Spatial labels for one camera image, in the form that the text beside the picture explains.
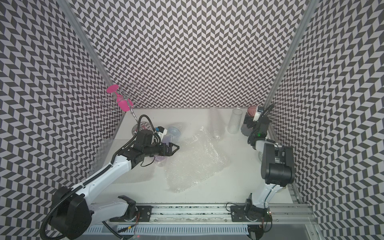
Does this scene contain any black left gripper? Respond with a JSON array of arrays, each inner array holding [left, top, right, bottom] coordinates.
[[143, 142, 180, 157]]

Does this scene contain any pink vase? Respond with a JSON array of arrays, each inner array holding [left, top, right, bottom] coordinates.
[[241, 106, 258, 137]]

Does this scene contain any blue purple vase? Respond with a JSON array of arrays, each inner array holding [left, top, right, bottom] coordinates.
[[155, 126, 181, 167]]

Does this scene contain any clear glass vase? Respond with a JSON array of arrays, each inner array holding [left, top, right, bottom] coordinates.
[[227, 108, 243, 134]]

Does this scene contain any clear bubble wrap sheet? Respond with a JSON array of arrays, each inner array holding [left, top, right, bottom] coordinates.
[[89, 138, 157, 185]]

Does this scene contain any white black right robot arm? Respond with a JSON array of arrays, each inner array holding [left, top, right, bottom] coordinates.
[[244, 114, 296, 222]]

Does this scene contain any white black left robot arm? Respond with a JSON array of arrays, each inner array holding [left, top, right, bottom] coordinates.
[[40, 130, 180, 240]]

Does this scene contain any clear wrapped vase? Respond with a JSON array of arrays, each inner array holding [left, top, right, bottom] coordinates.
[[209, 107, 225, 141]]

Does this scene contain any green patterned bowl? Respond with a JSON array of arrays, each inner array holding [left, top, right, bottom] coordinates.
[[258, 152, 263, 163]]

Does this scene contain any pink plastic wine glass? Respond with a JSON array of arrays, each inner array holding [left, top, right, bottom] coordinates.
[[107, 85, 134, 112]]

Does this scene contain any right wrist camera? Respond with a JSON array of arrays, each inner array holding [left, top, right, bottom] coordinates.
[[253, 106, 265, 122]]

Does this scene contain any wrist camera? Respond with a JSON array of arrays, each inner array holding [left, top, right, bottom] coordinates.
[[155, 127, 167, 139], [253, 106, 265, 122]]

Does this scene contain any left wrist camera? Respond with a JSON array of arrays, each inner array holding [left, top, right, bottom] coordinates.
[[155, 127, 167, 139]]

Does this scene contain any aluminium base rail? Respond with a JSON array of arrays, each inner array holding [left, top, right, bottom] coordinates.
[[136, 203, 318, 225]]

